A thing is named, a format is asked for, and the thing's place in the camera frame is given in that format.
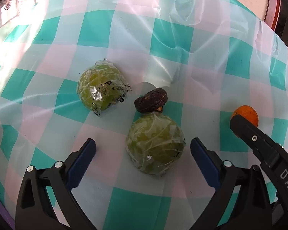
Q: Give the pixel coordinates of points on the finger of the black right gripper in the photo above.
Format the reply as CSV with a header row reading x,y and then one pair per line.
x,y
250,134

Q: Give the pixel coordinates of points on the teal checkered tablecloth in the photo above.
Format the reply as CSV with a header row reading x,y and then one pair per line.
x,y
210,56

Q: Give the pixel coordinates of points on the green fruit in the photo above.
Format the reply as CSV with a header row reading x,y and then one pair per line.
x,y
102,86
154,142

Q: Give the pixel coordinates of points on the dark brown fruit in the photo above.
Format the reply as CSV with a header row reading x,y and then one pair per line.
x,y
153,101

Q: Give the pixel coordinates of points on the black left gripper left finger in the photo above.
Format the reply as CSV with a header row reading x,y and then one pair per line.
x,y
34,209

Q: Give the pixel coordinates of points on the small orange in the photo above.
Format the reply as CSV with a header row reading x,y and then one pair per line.
x,y
248,113

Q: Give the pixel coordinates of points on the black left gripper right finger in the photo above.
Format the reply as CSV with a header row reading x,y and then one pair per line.
x,y
240,200

